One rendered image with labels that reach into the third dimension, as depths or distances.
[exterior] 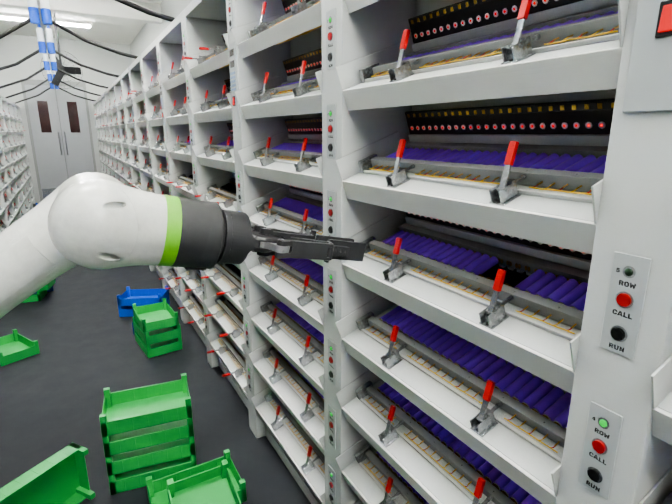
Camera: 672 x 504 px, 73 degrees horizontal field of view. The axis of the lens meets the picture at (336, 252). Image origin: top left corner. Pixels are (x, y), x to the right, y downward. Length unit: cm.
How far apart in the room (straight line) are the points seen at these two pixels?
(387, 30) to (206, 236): 72
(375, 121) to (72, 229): 74
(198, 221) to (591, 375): 54
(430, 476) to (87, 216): 83
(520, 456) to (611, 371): 25
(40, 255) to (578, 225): 70
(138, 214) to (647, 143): 58
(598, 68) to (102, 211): 59
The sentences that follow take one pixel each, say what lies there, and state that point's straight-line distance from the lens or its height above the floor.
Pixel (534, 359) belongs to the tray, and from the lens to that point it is 74.
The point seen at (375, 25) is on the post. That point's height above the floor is 149.
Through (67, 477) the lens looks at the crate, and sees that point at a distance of 202.
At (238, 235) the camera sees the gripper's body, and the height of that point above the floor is 113.
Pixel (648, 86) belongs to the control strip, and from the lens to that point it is 61.
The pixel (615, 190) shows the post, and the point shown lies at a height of 119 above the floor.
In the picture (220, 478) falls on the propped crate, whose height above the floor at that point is 9.
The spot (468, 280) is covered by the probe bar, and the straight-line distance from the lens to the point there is 87.
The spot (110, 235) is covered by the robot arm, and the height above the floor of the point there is 115.
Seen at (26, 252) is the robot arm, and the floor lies 111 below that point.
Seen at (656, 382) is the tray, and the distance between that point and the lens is 64.
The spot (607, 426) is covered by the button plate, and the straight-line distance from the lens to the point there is 70.
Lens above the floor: 126
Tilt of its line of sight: 15 degrees down
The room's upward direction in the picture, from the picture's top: straight up
